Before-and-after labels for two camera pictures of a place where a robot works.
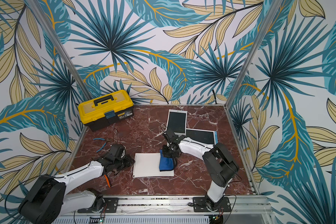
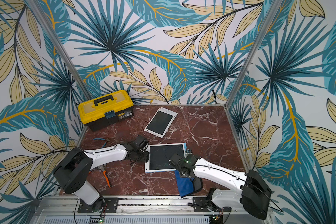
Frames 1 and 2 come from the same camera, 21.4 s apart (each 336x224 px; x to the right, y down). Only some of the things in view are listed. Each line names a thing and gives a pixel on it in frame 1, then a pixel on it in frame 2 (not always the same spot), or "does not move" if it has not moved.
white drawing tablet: (147, 164) -> (161, 122)
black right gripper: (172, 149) -> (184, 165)
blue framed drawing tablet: (206, 136) -> (159, 155)
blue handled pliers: (102, 146) does not move
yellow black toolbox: (106, 110) does not move
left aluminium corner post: (68, 60) does not move
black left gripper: (129, 161) -> (146, 158)
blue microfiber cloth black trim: (165, 164) -> (187, 186)
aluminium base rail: (258, 210) does not move
